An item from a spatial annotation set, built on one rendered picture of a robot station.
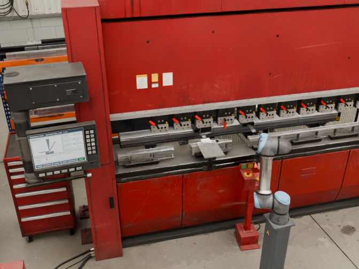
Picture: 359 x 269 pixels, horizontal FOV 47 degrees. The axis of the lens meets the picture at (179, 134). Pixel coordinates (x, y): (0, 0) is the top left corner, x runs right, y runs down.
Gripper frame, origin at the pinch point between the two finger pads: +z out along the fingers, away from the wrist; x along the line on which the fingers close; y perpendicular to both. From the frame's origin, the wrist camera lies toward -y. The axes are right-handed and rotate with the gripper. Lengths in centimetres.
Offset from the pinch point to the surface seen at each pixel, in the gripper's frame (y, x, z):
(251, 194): -2.2, 5.5, 26.8
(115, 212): -5, 129, 29
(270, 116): 33.5, -17.1, -32.4
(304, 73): 40, -45, -71
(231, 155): 21.2, 20.2, -1.9
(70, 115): 168, 176, 31
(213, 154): 6.7, 41.5, -15.7
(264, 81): 36, -8, -67
